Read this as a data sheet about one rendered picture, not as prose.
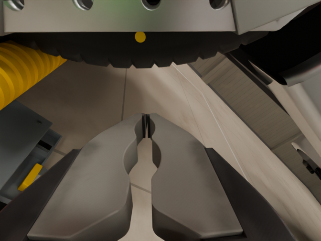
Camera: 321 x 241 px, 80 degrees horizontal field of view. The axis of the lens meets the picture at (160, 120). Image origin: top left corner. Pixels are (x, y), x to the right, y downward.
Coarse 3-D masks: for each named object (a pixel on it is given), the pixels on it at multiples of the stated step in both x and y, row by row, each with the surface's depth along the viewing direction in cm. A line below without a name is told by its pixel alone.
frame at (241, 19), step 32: (0, 0) 12; (32, 0) 12; (64, 0) 12; (96, 0) 13; (128, 0) 13; (160, 0) 16; (192, 0) 13; (224, 0) 14; (256, 0) 12; (288, 0) 12; (320, 0) 12; (0, 32) 13; (32, 32) 14
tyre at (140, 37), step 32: (64, 32) 21; (96, 32) 21; (128, 32) 21; (160, 32) 21; (192, 32) 21; (224, 32) 21; (256, 32) 21; (96, 64) 24; (128, 64) 24; (160, 64) 24
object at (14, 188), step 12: (48, 132) 65; (36, 144) 57; (48, 144) 59; (36, 156) 57; (48, 156) 58; (24, 168) 53; (36, 168) 52; (12, 180) 49; (24, 180) 48; (0, 192) 46; (12, 192) 48; (0, 204) 42
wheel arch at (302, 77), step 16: (304, 16) 34; (320, 16) 31; (272, 32) 38; (288, 32) 34; (304, 32) 31; (320, 32) 29; (240, 48) 41; (256, 48) 37; (272, 48) 34; (288, 48) 31; (304, 48) 29; (320, 48) 27; (272, 64) 31; (288, 64) 28; (304, 64) 26; (320, 64) 25; (288, 80) 26; (304, 80) 26
